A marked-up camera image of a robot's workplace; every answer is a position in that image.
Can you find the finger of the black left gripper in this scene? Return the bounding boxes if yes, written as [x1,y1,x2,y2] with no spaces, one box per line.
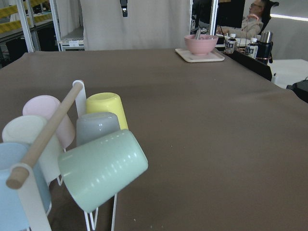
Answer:
[120,0,128,17]

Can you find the pink plastic cup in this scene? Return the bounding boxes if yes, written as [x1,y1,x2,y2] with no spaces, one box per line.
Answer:
[22,95,76,149]

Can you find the green plastic cup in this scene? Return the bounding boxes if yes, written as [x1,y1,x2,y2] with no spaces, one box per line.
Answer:
[58,129,148,213]

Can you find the yellow plastic cup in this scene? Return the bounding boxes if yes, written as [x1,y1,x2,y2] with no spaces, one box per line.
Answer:
[86,92,128,129]

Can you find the grey plastic cup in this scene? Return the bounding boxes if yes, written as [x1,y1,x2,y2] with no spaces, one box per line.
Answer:
[76,112,120,146]

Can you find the white plastic cup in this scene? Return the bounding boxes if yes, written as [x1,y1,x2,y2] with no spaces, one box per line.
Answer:
[2,115,64,184]

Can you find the light blue plastic cup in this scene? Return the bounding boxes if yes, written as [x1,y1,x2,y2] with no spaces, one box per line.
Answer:
[0,142,51,231]

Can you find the pink bowl with ice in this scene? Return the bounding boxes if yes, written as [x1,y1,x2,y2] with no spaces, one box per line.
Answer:
[184,34,218,55]

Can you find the cream plastic tray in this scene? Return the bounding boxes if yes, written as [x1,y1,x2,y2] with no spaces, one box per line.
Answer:
[175,49,225,63]

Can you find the dark drink bottle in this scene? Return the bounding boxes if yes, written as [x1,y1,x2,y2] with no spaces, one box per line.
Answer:
[245,38,258,59]
[225,33,237,54]

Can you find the seated person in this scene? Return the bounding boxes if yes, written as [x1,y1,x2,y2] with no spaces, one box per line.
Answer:
[216,0,279,39]

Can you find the steel thermos flask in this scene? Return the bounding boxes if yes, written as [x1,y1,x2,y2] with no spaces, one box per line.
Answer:
[256,31,273,65]

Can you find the aluminium frame post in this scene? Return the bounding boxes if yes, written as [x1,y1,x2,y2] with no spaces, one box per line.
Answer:
[209,0,219,35]

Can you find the white wire cup rack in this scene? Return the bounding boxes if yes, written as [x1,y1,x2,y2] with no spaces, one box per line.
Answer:
[5,79,118,231]

